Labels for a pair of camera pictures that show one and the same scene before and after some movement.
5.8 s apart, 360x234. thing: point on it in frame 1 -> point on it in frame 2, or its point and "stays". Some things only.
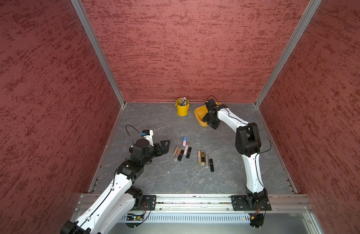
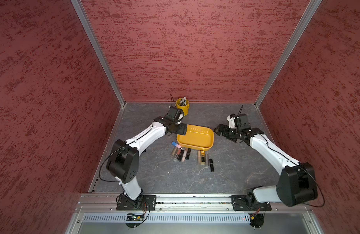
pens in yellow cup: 183,101 stays
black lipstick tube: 188,152 stays
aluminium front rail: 279,204 stays
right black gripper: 213,126 -> 225,128
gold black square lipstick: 202,157 stays
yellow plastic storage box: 199,113 -> 198,137
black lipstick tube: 211,164 stays
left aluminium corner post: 78,7 stays
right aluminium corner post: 313,5 stays
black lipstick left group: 180,156 stays
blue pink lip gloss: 184,141 -> 176,145
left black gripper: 165,149 -> 182,129
